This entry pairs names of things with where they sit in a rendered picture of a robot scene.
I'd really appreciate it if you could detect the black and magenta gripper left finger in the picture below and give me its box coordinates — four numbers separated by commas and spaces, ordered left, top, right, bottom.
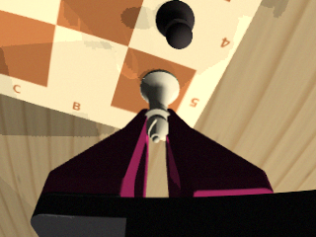
40, 109, 149, 198

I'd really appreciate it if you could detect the black pawn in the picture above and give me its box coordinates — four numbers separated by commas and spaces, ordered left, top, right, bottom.
155, 0, 196, 49

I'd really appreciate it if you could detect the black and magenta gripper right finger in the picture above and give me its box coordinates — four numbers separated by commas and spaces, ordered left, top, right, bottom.
166, 109, 274, 198

